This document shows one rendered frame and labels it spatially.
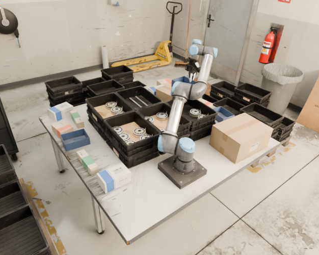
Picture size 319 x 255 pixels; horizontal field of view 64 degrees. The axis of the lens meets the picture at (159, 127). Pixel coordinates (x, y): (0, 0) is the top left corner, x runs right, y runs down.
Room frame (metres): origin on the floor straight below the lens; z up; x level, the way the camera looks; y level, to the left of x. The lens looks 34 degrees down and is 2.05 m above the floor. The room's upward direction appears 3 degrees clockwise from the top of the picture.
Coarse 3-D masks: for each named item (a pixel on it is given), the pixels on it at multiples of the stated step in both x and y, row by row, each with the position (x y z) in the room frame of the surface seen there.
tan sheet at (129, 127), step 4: (128, 124) 1.81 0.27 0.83; (132, 124) 1.81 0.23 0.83; (136, 124) 1.81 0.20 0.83; (124, 128) 1.75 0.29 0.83; (128, 128) 1.76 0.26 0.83; (132, 128) 1.76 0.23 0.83; (124, 132) 1.69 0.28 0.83; (128, 132) 1.70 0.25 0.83; (132, 132) 1.70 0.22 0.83; (132, 136) 1.65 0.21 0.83; (136, 140) 1.59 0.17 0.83
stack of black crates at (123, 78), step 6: (114, 66) 3.71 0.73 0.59; (120, 66) 3.76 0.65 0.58; (126, 66) 3.74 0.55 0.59; (102, 72) 3.51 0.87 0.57; (108, 72) 3.63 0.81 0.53; (114, 72) 3.69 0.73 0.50; (120, 72) 3.74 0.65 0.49; (126, 72) 3.50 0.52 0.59; (132, 72) 3.56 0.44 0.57; (108, 78) 3.39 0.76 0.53; (114, 78) 3.39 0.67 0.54; (120, 78) 3.44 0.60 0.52; (126, 78) 3.51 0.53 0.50; (132, 78) 3.56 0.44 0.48
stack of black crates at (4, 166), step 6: (0, 150) 1.72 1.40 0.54; (6, 150) 1.67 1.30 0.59; (0, 156) 1.70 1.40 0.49; (6, 156) 1.70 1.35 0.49; (0, 162) 1.62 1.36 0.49; (6, 162) 1.63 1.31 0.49; (0, 168) 1.55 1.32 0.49; (6, 168) 1.55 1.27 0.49; (12, 168) 1.45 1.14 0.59; (0, 174) 1.39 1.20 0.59; (6, 174) 1.41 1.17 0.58; (12, 174) 1.44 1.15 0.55; (0, 180) 1.38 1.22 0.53; (6, 180) 1.40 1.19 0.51; (12, 180) 1.43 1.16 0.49; (18, 180) 1.45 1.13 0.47; (0, 186) 1.36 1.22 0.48
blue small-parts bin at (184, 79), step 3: (177, 78) 2.14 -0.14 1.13; (180, 78) 2.17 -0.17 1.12; (183, 78) 2.19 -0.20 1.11; (186, 78) 2.17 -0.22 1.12; (174, 81) 2.08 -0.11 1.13; (180, 81) 2.17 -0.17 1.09; (183, 81) 2.20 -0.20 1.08; (186, 81) 2.17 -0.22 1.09; (189, 81) 2.14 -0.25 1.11; (192, 81) 2.11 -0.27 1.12; (195, 81) 2.08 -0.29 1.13
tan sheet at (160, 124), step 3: (168, 117) 1.96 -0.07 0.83; (156, 120) 1.89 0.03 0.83; (165, 120) 1.90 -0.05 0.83; (156, 123) 1.85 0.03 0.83; (159, 123) 1.85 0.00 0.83; (162, 123) 1.85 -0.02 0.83; (165, 123) 1.85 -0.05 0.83; (156, 126) 1.80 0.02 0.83; (159, 126) 1.80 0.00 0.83; (162, 126) 1.80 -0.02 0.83; (165, 126) 1.81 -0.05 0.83
